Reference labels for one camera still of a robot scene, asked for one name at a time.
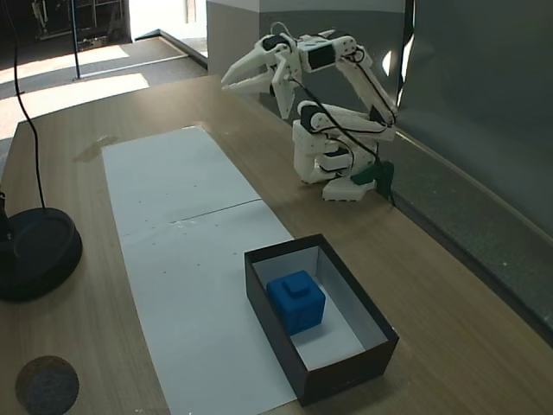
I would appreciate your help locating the white paper sheet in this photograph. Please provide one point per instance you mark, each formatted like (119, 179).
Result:
(173, 173)
(194, 302)

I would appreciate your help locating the green clamp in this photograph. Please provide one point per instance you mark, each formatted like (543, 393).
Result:
(373, 173)

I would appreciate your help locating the dark brown cardboard box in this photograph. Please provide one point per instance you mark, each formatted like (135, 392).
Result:
(345, 380)

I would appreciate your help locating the clear tape patch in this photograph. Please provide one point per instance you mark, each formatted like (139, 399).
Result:
(95, 149)

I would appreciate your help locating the blue cube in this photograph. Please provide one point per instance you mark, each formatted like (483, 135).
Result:
(298, 302)

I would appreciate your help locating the thin black floor pole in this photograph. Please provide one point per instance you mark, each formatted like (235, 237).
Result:
(76, 39)

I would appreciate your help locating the black round stand base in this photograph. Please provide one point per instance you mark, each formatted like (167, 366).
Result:
(34, 250)

